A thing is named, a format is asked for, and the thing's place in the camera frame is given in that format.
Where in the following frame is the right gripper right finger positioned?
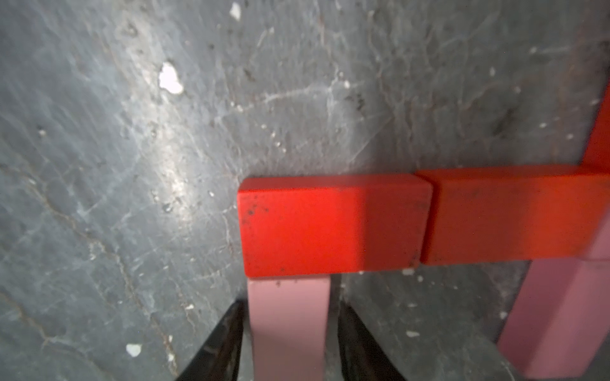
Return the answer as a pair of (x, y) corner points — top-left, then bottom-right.
(338, 301), (406, 381)

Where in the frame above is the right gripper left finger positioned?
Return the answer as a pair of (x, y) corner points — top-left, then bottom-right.
(176, 300), (246, 381)

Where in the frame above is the light pink block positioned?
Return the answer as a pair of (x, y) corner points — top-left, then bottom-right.
(247, 275), (331, 380)
(497, 222), (609, 379)

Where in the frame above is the red block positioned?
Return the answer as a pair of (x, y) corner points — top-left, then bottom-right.
(416, 164), (609, 265)
(237, 174), (433, 278)
(581, 85), (610, 172)

